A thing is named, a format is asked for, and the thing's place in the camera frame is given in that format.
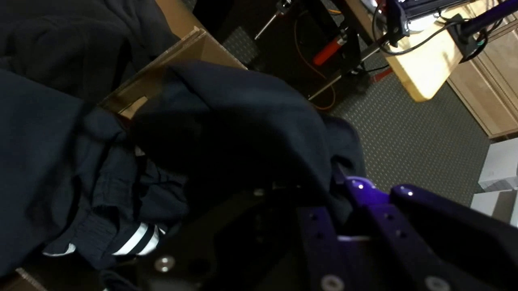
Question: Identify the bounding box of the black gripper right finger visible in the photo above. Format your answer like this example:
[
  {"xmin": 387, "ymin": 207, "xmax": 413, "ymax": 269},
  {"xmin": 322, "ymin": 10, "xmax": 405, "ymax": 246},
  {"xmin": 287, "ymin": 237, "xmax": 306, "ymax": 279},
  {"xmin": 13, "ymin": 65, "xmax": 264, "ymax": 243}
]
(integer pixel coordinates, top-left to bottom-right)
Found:
[{"xmin": 329, "ymin": 161, "xmax": 518, "ymax": 291}]

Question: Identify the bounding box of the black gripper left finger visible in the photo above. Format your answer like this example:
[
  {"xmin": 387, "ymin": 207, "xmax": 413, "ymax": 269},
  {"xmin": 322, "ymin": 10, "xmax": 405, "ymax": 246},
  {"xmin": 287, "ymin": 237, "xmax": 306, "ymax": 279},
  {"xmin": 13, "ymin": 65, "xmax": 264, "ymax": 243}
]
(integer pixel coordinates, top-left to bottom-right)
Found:
[{"xmin": 138, "ymin": 186, "xmax": 348, "ymax": 291}]

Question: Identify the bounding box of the black jersey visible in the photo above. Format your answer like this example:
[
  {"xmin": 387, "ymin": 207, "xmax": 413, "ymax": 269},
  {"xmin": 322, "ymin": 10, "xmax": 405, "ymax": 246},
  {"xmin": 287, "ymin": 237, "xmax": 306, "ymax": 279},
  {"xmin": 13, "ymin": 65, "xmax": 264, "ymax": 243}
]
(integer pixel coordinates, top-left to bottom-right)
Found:
[{"xmin": 0, "ymin": 0, "xmax": 369, "ymax": 285}]

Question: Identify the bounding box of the white box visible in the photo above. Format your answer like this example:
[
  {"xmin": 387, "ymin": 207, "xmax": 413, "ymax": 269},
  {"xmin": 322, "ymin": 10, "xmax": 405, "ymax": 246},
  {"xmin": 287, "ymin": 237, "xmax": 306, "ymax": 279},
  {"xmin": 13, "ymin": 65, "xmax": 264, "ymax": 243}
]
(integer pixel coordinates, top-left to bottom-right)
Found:
[
  {"xmin": 476, "ymin": 138, "xmax": 518, "ymax": 193},
  {"xmin": 468, "ymin": 191, "xmax": 518, "ymax": 230}
]

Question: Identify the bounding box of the cardboard box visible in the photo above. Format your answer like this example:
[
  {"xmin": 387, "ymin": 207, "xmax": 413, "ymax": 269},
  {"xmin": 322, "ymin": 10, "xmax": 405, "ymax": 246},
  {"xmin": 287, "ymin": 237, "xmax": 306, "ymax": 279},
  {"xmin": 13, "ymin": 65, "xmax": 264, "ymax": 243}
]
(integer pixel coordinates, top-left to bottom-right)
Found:
[{"xmin": 99, "ymin": 0, "xmax": 249, "ymax": 122}]

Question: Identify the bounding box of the wooden drawer cabinet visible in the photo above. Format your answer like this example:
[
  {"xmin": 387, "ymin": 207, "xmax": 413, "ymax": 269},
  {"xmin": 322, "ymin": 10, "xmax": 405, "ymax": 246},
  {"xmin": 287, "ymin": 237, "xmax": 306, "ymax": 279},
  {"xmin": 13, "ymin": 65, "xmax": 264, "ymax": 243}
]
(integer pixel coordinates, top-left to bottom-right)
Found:
[{"xmin": 445, "ymin": 15, "xmax": 518, "ymax": 143}]

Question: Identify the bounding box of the light wooden table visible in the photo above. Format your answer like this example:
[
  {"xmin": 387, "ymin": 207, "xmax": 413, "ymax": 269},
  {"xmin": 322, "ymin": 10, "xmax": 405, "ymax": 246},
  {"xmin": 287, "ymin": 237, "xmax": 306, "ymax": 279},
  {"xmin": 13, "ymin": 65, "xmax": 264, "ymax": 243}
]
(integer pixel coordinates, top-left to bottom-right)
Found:
[{"xmin": 345, "ymin": 0, "xmax": 473, "ymax": 104}]

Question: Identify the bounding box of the thin black cable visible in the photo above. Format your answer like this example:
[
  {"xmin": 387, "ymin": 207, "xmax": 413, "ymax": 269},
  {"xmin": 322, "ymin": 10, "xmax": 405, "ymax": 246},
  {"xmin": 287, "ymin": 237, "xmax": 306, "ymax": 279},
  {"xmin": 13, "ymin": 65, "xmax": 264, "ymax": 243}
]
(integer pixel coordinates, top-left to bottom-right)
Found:
[{"xmin": 371, "ymin": 9, "xmax": 461, "ymax": 59}]

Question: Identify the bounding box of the orange cable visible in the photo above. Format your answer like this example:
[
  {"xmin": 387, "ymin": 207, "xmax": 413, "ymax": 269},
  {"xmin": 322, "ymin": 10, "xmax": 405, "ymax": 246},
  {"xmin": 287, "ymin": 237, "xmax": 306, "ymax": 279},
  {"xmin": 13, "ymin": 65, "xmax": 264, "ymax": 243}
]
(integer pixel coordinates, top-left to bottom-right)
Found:
[{"xmin": 291, "ymin": 15, "xmax": 340, "ymax": 114}]

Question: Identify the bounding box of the red handled clamp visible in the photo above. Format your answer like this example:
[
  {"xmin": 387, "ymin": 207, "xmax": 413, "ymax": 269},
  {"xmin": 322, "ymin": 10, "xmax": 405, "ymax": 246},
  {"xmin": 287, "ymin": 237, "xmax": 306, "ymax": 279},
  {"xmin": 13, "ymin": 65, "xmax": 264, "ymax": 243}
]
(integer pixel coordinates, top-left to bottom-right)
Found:
[{"xmin": 311, "ymin": 31, "xmax": 350, "ymax": 70}]

